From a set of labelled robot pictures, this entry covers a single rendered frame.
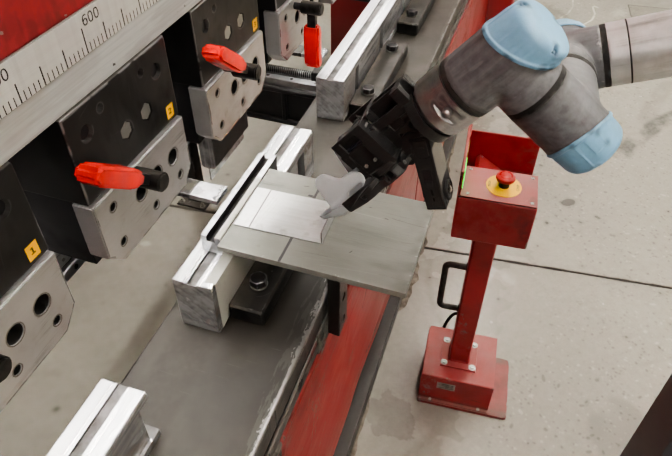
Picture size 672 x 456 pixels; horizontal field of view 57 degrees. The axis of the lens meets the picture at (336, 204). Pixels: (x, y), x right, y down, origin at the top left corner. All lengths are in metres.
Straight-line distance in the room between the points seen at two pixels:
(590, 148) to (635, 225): 1.90
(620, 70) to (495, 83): 0.19
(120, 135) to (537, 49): 0.39
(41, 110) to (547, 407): 1.68
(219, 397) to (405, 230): 0.33
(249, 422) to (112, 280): 1.49
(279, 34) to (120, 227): 0.38
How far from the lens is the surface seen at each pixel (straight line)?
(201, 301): 0.88
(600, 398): 2.02
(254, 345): 0.90
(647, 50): 0.79
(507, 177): 1.30
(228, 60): 0.64
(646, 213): 2.66
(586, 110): 0.69
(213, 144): 0.80
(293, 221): 0.88
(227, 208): 0.92
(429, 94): 0.68
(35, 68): 0.48
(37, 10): 0.48
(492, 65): 0.64
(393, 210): 0.90
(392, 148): 0.73
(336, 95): 1.27
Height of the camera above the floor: 1.60
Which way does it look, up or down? 41 degrees down
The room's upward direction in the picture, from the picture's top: straight up
